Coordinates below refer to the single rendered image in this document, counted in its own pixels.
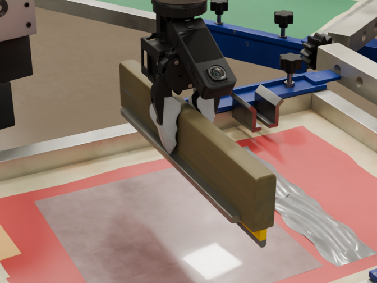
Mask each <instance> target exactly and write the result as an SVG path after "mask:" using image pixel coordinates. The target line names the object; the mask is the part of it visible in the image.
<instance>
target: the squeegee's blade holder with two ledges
mask: <svg viewBox="0 0 377 283"><path fill-rule="evenodd" d="M121 115H122V116H123V117H124V118H125V119H126V120H127V121H128V122H129V123H130V124H131V125H132V126H133V127H134V128H135V129H136V130H137V131H138V132H139V133H140V134H141V135H142V136H143V137H144V138H145V139H146V140H147V141H148V142H149V143H150V144H151V145H152V146H153V147H154V148H155V149H156V150H157V151H158V152H159V153H160V154H161V155H162V156H163V157H164V158H165V159H166V160H167V161H168V162H169V163H170V164H171V165H172V166H173V167H174V168H175V169H176V170H177V171H178V172H179V173H180V174H181V175H182V176H183V177H184V178H185V179H186V180H187V181H189V182H190V183H191V184H192V185H193V186H194V187H195V188H196V189H197V190H198V191H199V192H200V193H201V194H202V195H203V196H204V197H205V198H206V199H207V200H208V201H209V202H210V203H211V204H212V205H213V206H214V207H215V208H216V209H217V210H218V211H219V212H220V213H221V214H222V215H223V216H224V217H225V218H226V219H227V220H228V221H229V222H230V223H236V222H240V221H241V214H240V213H238V212H237V211H236V210H235V209H234V208H233V207H232V206H231V205H230V204H229V203H228V202H227V201H226V200H225V199H224V198H223V197H222V196H221V195H220V194H219V193H218V192H217V191H215V190H214V189H213V188H212V187H211V186H210V185H209V184H208V183H207V182H206V181H205V180H204V179H203V178H202V177H201V176H200V175H199V174H198V173H197V172H196V171H195V170H193V169H192V168H191V167H190V166H189V165H188V164H187V163H186V162H185V161H184V160H183V159H182V158H181V157H180V156H179V155H178V154H177V153H176V152H175V151H174V152H173V154H169V153H168V152H167V151H166V149H165V147H164V146H163V144H162V142H161V140H160V137H159V136H158V135H157V134H156V133H155V132H154V131H153V130H152V129H151V128H150V127H149V126H147V125H146V124H145V123H144V122H143V121H142V120H141V119H140V118H139V117H138V116H137V115H136V114H134V113H133V112H132V111H131V110H130V109H129V108H128V107H124V108H121Z"/></svg>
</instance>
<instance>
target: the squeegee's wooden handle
mask: <svg viewBox="0 0 377 283"><path fill-rule="evenodd" d="M119 80H120V95H121V106H122V107H123V108H124V107H128V108H129V109H130V110H131V111H132V112H133V113H134V114H136V115H137V116H138V117H139V118H140V119H141V120H142V121H143V122H144V123H145V124H146V125H147V126H149V127H150V128H151V129H152V130H153V131H154V132H155V133H156V134H157V135H158V136H159V133H158V128H157V127H156V125H155V123H154V122H153V120H152V119H151V117H150V105H151V104H152V102H151V95H150V92H151V86H152V85H153V83H152V82H151V81H149V80H148V78H147V77H146V76H145V75H144V74H143V73H141V64H140V63H139V62H137V61H136V60H135V59H132V60H126V61H122V62H121V63H120V65H119ZM172 96H173V97H175V98H176V99H177V100H178V101H179V102H181V112H180V113H179V115H178V116H177V120H176V124H177V128H178V130H177V132H176V142H177V146H176V148H175V150H174V151H175V152H176V153H177V154H178V155H179V156H180V157H181V158H182V159H183V160H184V161H185V162H186V163H187V164H188V165H189V166H190V167H191V168H192V169H193V170H195V171H196V172H197V173H198V174H199V175H200V176H201V177H202V178H203V179H204V180H205V181H206V182H207V183H208V184H209V185H210V186H211V187H212V188H213V189H214V190H215V191H217V192H218V193H219V194H220V195H221V196H222V197H223V198H224V199H225V200H226V201H227V202H228V203H229V204H230V205H231V206H232V207H233V208H234V209H235V210H236V211H237V212H238V213H240V214H241V222H242V223H243V224H244V225H245V226H246V227H247V228H248V229H249V230H250V231H252V232H256V231H260V230H263V229H267V228H270V227H273V226H274V211H275V193H276V183H277V177H276V175H275V174H274V173H272V172H271V171H270V170H269V169H268V168H266V167H265V166H264V165H263V164H262V163H260V162H259V161H258V160H257V159H256V158H254V157H253V156H252V155H251V154H250V153H249V152H247V151H246V150H244V149H243V148H242V147H241V146H240V145H238V144H237V143H236V142H235V141H234V140H233V139H231V138H230V137H229V136H228V135H227V134H225V133H224V132H223V131H222V130H221V129H219V128H218V127H217V126H215V125H214V124H213V123H212V122H211V121H209V120H208V119H207V118H206V117H205V116H203V115H202V114H201V113H200V112H199V111H197V110H196V109H195V108H193V106H191V105H190V104H189V103H187V102H186V101H185V100H184V99H183V98H181V97H180V96H179V95H177V94H176V93H175V92H174V91H173V90H172Z"/></svg>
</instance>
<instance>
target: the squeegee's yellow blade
mask: <svg viewBox="0 0 377 283"><path fill-rule="evenodd" d="M240 222H241V221H240ZM241 223H242V222H241ZM242 224H243V223H242ZM243 225H244V224H243ZM244 227H246V226H245V225H244ZM246 228H247V227H246ZM247 229H248V228H247ZM248 230H249V229H248ZM249 231H250V230H249ZM250 232H251V233H252V234H253V235H254V236H255V237H256V238H257V239H258V240H259V241H262V240H265V239H266V237H267V229H263V230H260V231H256V232H252V231H250Z"/></svg>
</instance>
